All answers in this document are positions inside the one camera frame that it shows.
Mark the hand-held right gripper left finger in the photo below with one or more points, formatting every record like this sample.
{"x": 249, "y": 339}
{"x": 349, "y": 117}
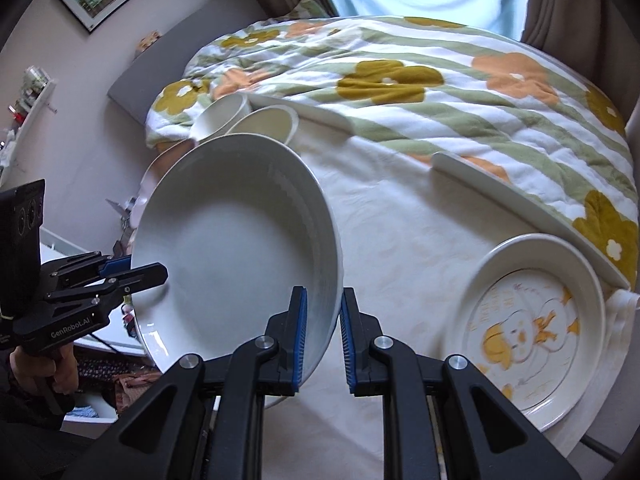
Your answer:
{"x": 299, "y": 345}

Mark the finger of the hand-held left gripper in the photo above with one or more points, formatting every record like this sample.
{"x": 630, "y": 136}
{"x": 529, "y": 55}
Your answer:
{"x": 147, "y": 276}
{"x": 117, "y": 266}

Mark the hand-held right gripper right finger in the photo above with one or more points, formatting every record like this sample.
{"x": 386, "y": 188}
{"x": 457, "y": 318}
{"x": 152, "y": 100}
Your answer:
{"x": 348, "y": 345}

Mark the large white shallow bowl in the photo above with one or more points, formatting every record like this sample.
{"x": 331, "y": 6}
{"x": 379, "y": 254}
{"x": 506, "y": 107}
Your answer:
{"x": 235, "y": 240}

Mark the small white bowl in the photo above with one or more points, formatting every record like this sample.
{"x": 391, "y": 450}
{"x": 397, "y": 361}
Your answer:
{"x": 267, "y": 122}
{"x": 220, "y": 112}

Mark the chick print white plate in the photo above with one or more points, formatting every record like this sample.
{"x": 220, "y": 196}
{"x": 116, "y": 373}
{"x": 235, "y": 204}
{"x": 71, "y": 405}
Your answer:
{"x": 530, "y": 330}

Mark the person's left forearm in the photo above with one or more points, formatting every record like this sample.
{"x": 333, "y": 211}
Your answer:
{"x": 40, "y": 440}

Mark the person's left hand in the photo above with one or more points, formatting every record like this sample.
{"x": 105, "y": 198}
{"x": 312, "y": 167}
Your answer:
{"x": 27, "y": 372}

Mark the cream floral tablecloth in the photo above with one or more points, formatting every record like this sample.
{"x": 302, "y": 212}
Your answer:
{"x": 400, "y": 220}

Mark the grey cushion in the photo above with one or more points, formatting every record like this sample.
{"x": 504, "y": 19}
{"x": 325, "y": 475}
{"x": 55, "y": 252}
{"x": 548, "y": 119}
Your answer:
{"x": 145, "y": 75}

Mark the small beige figure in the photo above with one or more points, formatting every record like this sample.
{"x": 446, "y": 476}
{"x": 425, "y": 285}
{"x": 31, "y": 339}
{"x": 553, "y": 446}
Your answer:
{"x": 149, "y": 41}

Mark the flower print striped quilt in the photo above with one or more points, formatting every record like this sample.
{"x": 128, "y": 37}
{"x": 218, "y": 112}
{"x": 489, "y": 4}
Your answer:
{"x": 430, "y": 75}

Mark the brown curtain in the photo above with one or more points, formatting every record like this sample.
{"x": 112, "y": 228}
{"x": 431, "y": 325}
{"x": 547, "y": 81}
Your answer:
{"x": 575, "y": 10}

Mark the white wall shelf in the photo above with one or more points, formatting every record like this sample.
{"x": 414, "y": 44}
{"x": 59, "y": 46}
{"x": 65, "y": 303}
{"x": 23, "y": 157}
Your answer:
{"x": 30, "y": 105}

